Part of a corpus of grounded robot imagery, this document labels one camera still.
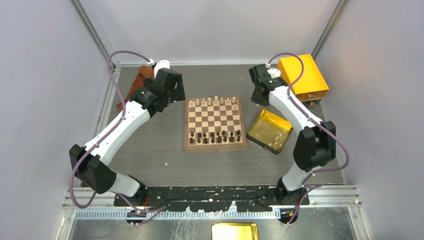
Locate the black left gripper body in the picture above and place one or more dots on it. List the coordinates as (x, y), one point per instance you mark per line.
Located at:
(177, 94)

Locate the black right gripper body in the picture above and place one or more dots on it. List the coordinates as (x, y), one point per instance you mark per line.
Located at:
(260, 101)

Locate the gold metal tin tray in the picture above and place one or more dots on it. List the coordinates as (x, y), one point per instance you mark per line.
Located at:
(270, 132)

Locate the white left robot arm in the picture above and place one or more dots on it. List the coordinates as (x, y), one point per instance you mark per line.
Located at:
(91, 161)

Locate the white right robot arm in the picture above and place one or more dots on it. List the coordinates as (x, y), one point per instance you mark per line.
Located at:
(315, 145)

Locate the brown cloth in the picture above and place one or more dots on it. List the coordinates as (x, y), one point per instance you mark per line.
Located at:
(131, 79)

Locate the yellow drawer box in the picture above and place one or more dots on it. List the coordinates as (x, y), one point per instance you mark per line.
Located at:
(311, 88)

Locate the wooden chessboard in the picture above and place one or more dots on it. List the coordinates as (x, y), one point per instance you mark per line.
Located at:
(225, 126)

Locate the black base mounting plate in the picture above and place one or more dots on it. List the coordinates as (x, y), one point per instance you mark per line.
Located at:
(248, 198)

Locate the gold tin lid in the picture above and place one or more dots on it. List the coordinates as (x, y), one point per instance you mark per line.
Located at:
(234, 231)

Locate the aluminium front rail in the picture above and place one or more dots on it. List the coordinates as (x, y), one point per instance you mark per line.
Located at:
(110, 206)

